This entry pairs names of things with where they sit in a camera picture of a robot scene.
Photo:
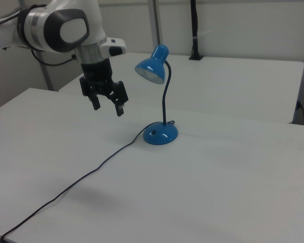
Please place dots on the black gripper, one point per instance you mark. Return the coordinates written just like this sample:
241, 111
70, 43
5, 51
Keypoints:
97, 72

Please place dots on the blue desk lamp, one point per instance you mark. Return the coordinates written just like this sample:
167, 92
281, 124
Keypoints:
157, 57

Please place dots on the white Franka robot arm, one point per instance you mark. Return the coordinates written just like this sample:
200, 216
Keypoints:
66, 30

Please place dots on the black pole with clamp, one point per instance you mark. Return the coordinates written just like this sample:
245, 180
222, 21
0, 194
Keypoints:
194, 25

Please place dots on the grey partition frame post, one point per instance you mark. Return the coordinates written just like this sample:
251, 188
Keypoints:
47, 78
154, 25

